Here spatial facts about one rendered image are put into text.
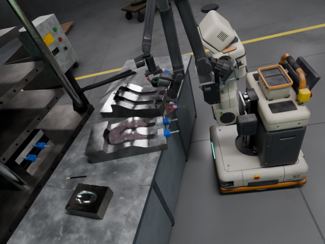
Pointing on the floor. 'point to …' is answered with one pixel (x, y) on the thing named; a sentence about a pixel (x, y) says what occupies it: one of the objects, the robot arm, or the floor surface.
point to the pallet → (66, 26)
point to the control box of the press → (63, 47)
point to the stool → (209, 7)
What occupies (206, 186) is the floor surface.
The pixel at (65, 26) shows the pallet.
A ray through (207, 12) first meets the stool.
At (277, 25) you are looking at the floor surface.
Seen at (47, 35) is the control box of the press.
